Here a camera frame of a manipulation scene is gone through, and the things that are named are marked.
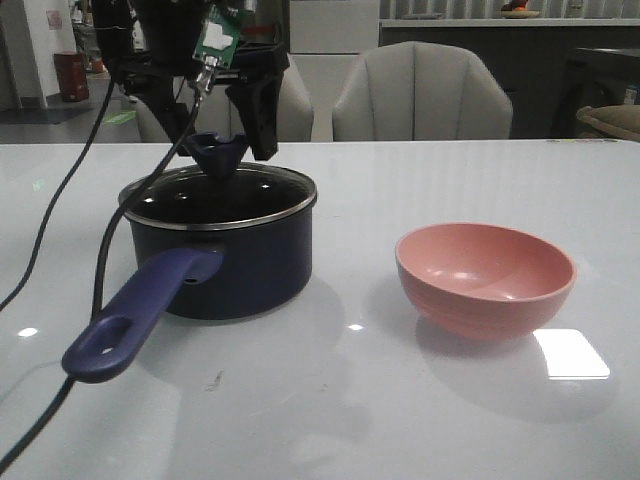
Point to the pink bowl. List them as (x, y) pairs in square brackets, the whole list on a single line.
[(483, 282)]

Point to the glass lid blue knob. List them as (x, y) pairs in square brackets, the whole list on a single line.
[(220, 191)]

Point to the fruit plate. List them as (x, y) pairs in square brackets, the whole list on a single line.
[(517, 9)]

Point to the green circuit board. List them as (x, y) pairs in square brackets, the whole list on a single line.
[(219, 37)]

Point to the beige cushion seat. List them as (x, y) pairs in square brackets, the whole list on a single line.
[(614, 122)]

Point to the white cabinet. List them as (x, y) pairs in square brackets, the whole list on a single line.
[(325, 36)]

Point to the dark blue saucepan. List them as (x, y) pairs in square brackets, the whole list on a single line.
[(203, 275)]

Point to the beige chair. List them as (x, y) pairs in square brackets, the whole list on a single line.
[(418, 91), (295, 114)]

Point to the red bin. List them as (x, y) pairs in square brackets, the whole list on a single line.
[(71, 76)]

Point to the dark counter with white top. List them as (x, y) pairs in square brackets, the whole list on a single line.
[(526, 56)]

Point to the black cable thin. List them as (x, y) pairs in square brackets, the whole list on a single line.
[(56, 196)]

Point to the beige chair left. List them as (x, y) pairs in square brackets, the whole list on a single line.
[(295, 114)]

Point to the beige chair right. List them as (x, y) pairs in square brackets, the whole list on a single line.
[(418, 91)]

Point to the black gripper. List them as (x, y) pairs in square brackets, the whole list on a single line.
[(149, 43)]

